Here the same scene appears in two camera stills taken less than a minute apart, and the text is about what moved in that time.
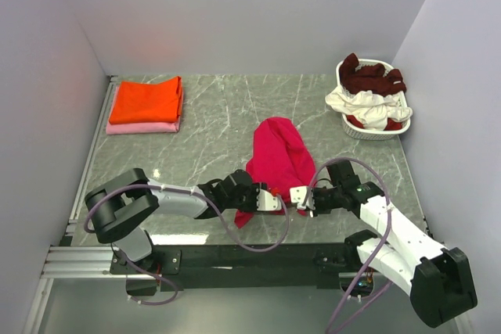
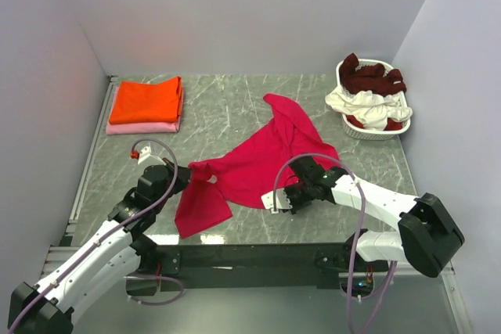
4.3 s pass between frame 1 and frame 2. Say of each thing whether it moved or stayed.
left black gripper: moved
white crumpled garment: stayed
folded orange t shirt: stayed
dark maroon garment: stayed
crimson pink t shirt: moved
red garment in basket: stayed
